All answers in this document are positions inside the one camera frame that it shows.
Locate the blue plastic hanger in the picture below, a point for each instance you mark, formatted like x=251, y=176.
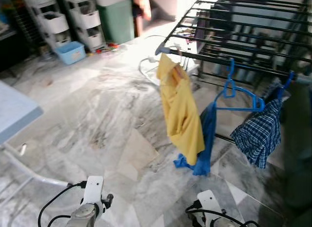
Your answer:
x=231, y=73
x=287, y=83

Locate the yellow shirt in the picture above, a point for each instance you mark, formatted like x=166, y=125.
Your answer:
x=180, y=114

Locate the grey green sofa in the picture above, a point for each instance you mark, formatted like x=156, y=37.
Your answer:
x=297, y=139

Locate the grey folding table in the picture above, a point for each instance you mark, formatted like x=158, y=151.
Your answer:
x=14, y=112

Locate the colourful floor toys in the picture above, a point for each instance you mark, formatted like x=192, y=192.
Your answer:
x=105, y=50

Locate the light blue plastic box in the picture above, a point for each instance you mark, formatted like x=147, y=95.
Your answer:
x=70, y=53

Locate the blue plaid shirt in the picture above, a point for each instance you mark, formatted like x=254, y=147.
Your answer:
x=258, y=134

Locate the green bin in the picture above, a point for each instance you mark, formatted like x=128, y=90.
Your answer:
x=117, y=24

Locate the white storage drawer rack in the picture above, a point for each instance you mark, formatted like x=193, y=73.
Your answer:
x=48, y=22
x=85, y=19

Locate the black metal drying rack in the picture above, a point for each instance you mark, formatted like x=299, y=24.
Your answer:
x=253, y=68

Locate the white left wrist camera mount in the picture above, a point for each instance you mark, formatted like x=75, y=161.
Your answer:
x=93, y=193

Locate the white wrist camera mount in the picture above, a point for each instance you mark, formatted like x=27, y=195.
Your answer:
x=209, y=205
x=93, y=193

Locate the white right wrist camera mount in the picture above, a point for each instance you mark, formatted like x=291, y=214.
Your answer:
x=209, y=205

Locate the white tubular frame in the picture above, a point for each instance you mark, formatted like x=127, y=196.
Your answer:
x=141, y=66

